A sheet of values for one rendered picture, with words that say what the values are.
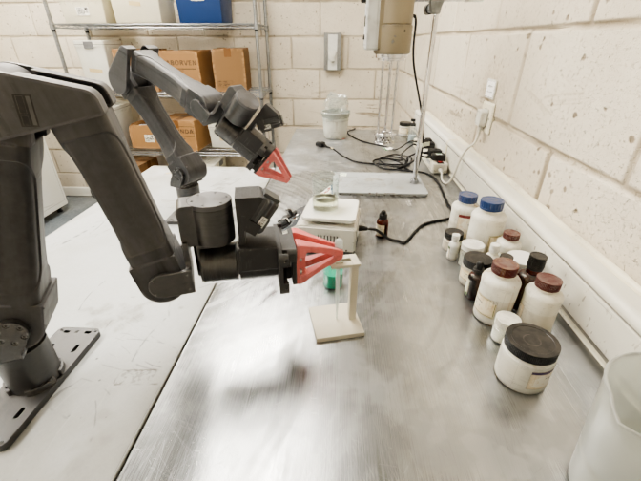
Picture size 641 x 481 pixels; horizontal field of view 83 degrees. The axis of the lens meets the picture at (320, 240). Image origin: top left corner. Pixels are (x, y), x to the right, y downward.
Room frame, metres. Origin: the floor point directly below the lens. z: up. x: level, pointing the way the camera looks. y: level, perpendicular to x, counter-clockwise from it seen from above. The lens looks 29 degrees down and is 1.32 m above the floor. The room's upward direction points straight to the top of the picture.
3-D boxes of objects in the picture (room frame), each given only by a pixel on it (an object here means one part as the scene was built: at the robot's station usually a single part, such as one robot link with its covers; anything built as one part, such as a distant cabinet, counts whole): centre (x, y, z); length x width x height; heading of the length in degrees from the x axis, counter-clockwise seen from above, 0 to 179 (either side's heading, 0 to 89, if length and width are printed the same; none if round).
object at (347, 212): (0.76, -0.03, 0.98); 0.12 x 0.12 x 0.01; 80
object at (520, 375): (0.36, -0.29, 0.94); 0.07 x 0.07 x 0.07
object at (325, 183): (0.76, -0.01, 1.03); 0.07 x 0.06 x 0.08; 153
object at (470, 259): (0.59, -0.31, 0.93); 0.05 x 0.05 x 0.06
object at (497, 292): (0.49, -0.30, 0.95); 0.06 x 0.06 x 0.11
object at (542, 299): (0.46, -0.36, 0.95); 0.06 x 0.06 x 0.10
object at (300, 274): (0.47, 0.01, 1.04); 0.09 x 0.07 x 0.07; 101
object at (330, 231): (0.77, 0.00, 0.94); 0.22 x 0.13 x 0.08; 80
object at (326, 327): (0.48, -0.03, 0.96); 0.08 x 0.08 x 0.13; 11
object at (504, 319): (0.44, -0.30, 0.92); 0.04 x 0.04 x 0.04
